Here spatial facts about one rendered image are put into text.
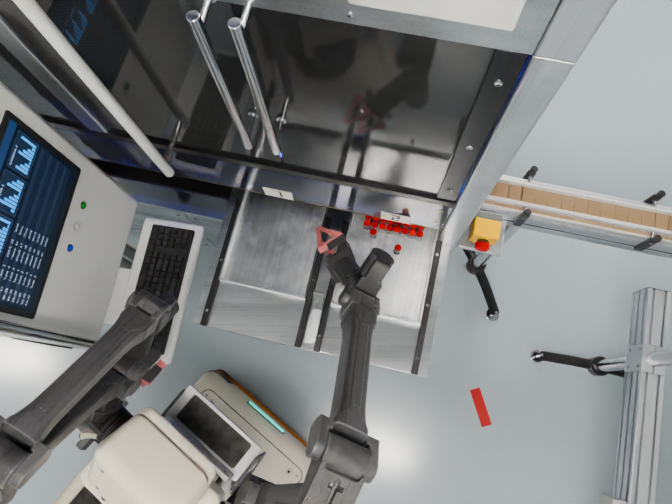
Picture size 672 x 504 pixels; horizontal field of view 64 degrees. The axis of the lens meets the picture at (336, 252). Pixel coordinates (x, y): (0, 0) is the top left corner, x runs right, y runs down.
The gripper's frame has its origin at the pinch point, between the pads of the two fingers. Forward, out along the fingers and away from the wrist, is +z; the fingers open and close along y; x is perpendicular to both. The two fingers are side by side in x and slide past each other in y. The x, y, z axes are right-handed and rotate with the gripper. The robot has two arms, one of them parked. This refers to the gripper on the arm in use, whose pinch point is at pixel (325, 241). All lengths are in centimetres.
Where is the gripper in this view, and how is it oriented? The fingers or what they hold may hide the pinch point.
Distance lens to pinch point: 132.9
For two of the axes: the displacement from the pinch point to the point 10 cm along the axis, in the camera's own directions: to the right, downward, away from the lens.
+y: -2.4, -5.6, -7.9
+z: -4.9, -6.3, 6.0
